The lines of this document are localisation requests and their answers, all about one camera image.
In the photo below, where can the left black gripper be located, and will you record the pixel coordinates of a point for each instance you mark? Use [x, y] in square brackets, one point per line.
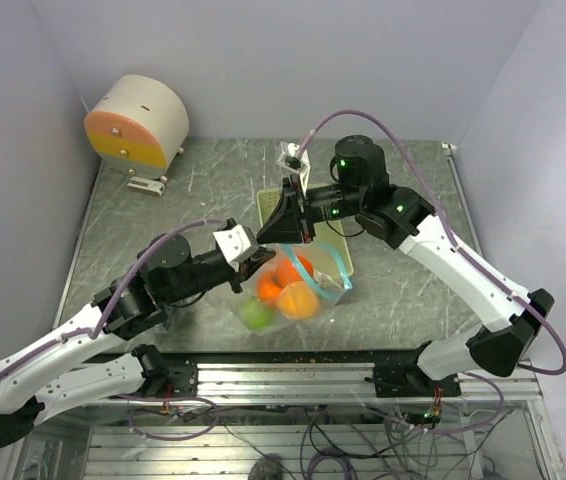
[248, 267]

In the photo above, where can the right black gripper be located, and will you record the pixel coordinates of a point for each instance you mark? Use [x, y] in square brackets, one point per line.
[288, 223]

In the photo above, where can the small red-orange fruit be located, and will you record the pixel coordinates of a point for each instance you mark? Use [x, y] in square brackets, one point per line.
[286, 272]

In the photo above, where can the yellow-green perforated plastic basket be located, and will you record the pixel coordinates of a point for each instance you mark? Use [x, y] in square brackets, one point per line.
[317, 253]

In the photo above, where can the green apple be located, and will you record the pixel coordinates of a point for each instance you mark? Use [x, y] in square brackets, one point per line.
[255, 314]

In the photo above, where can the blue-zipper clear bag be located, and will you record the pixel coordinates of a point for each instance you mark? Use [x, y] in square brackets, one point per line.
[329, 290]

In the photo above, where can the yellow-orange peach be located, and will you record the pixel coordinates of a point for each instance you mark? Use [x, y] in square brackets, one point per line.
[297, 301]

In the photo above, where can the orange fruit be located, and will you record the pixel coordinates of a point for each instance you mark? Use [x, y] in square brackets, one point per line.
[268, 288]

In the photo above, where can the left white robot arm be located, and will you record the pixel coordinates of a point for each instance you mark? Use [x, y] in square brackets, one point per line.
[47, 377]

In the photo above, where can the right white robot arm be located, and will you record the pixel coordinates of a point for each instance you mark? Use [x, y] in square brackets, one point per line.
[510, 315]

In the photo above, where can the cylindrical drawer box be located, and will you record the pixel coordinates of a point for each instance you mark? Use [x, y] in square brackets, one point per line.
[138, 127]

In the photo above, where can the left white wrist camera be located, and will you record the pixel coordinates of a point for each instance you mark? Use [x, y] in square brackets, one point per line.
[237, 244]

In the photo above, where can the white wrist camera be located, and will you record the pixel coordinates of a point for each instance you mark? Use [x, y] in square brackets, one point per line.
[237, 244]
[296, 171]

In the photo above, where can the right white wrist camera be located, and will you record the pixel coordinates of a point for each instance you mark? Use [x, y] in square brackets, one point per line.
[296, 171]

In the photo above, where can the small silver metal bracket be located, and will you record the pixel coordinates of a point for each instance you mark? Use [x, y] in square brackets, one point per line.
[146, 186]

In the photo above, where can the aluminium rail frame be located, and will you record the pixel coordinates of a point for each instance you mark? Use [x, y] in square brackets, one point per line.
[318, 414]

